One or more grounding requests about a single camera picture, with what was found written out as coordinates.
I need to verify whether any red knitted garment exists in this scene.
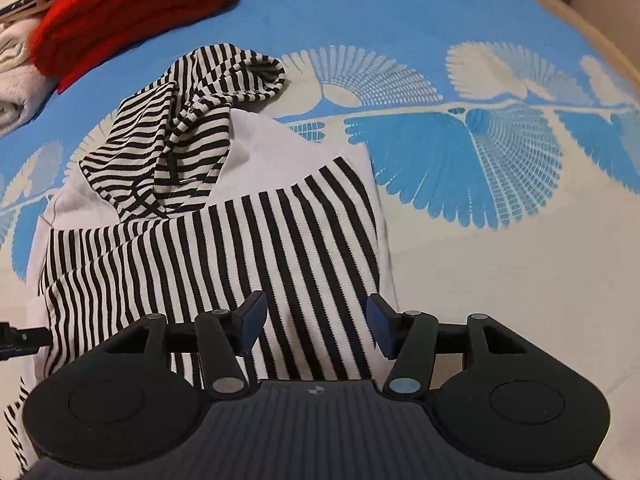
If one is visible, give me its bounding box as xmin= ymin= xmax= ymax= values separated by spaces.
xmin=29 ymin=0 xmax=239 ymax=95

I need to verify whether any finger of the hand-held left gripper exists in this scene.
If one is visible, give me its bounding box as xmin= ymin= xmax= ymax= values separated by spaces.
xmin=0 ymin=322 xmax=52 ymax=361

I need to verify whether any white folded cloth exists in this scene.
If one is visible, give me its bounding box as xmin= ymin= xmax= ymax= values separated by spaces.
xmin=0 ymin=10 xmax=57 ymax=136

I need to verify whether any black white striped shirt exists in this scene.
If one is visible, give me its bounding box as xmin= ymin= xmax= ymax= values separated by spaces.
xmin=2 ymin=44 xmax=397 ymax=479

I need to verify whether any blue white printed blanket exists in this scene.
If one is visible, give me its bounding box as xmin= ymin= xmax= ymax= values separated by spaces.
xmin=0 ymin=0 xmax=640 ymax=480

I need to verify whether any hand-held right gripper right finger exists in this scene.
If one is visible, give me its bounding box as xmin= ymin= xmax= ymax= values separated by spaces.
xmin=367 ymin=293 xmax=532 ymax=404

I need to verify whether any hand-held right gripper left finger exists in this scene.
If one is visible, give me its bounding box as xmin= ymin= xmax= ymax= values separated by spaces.
xmin=106 ymin=291 xmax=269 ymax=402

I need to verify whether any wooden bed frame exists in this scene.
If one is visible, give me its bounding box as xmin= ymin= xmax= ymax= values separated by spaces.
xmin=480 ymin=0 xmax=640 ymax=111

